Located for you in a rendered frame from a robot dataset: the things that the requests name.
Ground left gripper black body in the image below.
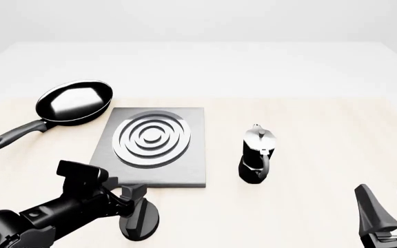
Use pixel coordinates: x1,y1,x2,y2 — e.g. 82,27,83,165
99,184,136,218

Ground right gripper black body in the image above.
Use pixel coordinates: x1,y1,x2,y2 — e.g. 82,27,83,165
358,229,397,248

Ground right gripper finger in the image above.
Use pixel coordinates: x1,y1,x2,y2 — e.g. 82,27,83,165
354,183,397,238

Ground round black stove knob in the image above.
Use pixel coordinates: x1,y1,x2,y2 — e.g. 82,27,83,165
119,196,160,242

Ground flat grey stove plate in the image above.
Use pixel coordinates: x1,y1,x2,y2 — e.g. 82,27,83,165
89,107,207,189

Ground black frying pan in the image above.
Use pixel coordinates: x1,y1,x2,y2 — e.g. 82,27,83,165
0,79,114,157

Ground black and silver moka pot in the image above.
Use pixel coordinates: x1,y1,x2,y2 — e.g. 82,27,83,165
238,123,277,185

